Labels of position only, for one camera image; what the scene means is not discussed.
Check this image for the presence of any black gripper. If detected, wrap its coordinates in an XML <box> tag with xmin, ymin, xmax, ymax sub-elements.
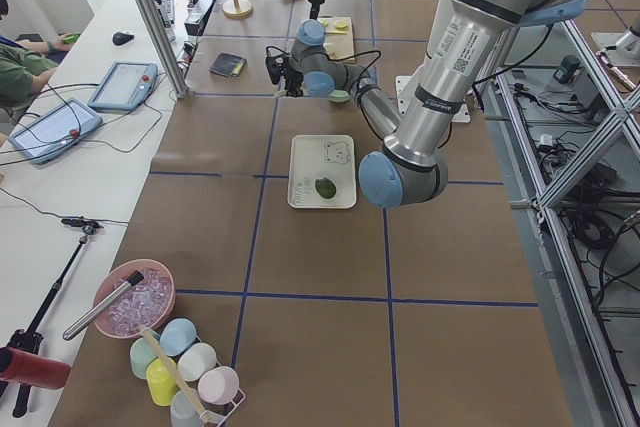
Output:
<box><xmin>265</xmin><ymin>46</ymin><xmax>303</xmax><ymax>97</ymax></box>

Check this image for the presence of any mint green bowl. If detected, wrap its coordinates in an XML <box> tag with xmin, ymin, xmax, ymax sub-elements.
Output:
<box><xmin>327</xmin><ymin>90</ymin><xmax>350</xmax><ymax>103</ymax></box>

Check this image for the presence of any pink bowl with ice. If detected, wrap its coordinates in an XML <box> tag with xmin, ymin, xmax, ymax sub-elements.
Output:
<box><xmin>94</xmin><ymin>259</ymin><xmax>176</xmax><ymax>339</ymax></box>

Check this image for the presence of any grey and yellow cloth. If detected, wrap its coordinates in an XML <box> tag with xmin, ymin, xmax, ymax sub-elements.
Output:
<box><xmin>209</xmin><ymin>52</ymin><xmax>246</xmax><ymax>78</ymax></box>

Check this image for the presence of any bamboo cutting board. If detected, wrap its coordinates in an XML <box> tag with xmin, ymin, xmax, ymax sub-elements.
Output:
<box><xmin>319</xmin><ymin>17</ymin><xmax>354</xmax><ymax>61</ymax></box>

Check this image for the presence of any wooden mug tree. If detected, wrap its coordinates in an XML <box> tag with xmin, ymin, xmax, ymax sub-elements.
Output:
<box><xmin>222</xmin><ymin>0</ymin><xmax>253</xmax><ymax>20</ymax></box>

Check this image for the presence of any white divided bear tray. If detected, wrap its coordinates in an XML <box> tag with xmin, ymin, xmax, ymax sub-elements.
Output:
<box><xmin>287</xmin><ymin>135</ymin><xmax>357</xmax><ymax>209</ymax></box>

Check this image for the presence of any green avocado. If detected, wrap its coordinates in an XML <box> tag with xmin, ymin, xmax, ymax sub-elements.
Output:
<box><xmin>314</xmin><ymin>177</ymin><xmax>337</xmax><ymax>199</ymax></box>

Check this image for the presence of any far blue teach pendant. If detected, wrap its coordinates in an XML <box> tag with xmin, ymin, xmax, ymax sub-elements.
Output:
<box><xmin>87</xmin><ymin>61</ymin><xmax>158</xmax><ymax>112</ymax></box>

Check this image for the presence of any blue teach pendant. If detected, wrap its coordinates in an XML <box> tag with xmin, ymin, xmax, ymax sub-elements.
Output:
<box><xmin>8</xmin><ymin>98</ymin><xmax>103</xmax><ymax>164</ymax></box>
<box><xmin>87</xmin><ymin>61</ymin><xmax>158</xmax><ymax>112</ymax></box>

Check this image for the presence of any black computer mouse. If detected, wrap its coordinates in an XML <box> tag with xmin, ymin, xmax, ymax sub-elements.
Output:
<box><xmin>112</xmin><ymin>31</ymin><xmax>135</xmax><ymax>46</ymax></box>

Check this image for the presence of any near blue teach pendant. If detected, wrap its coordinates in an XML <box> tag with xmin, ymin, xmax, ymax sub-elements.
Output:
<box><xmin>8</xmin><ymin>98</ymin><xmax>103</xmax><ymax>164</ymax></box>

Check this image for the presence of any light blue cup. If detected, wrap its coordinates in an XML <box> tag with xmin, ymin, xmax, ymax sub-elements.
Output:
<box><xmin>160</xmin><ymin>318</ymin><xmax>197</xmax><ymax>357</ymax></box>

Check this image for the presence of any white cup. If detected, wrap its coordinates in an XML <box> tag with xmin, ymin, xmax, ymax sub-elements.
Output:
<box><xmin>178</xmin><ymin>342</ymin><xmax>217</xmax><ymax>382</ymax></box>

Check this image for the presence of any light green cup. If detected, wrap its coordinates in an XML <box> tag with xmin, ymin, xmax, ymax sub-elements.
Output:
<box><xmin>129</xmin><ymin>337</ymin><xmax>157</xmax><ymax>380</ymax></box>

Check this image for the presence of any pink cup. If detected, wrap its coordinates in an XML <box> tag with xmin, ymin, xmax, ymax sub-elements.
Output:
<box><xmin>198</xmin><ymin>366</ymin><xmax>239</xmax><ymax>405</ymax></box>

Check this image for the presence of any yellow cup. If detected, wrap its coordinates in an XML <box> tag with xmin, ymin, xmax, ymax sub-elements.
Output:
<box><xmin>145</xmin><ymin>358</ymin><xmax>179</xmax><ymax>407</ymax></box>

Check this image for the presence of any red bottle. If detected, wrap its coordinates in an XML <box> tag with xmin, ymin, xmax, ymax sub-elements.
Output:
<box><xmin>1</xmin><ymin>347</ymin><xmax>71</xmax><ymax>390</ymax></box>

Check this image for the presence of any aluminium frame post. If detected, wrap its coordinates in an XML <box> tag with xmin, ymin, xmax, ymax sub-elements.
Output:
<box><xmin>135</xmin><ymin>0</ymin><xmax>188</xmax><ymax>99</ymax></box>

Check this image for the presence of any steel ice scoop handle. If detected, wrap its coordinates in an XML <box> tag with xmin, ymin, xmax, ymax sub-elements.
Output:
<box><xmin>62</xmin><ymin>270</ymin><xmax>144</xmax><ymax>341</ymax></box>

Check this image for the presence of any white wire cup rack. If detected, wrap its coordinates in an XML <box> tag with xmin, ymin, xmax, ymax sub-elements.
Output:
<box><xmin>142</xmin><ymin>330</ymin><xmax>246</xmax><ymax>426</ymax></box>

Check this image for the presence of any black camera tripod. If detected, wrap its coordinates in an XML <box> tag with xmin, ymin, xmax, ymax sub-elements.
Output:
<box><xmin>1</xmin><ymin>217</ymin><xmax>103</xmax><ymax>418</ymax></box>

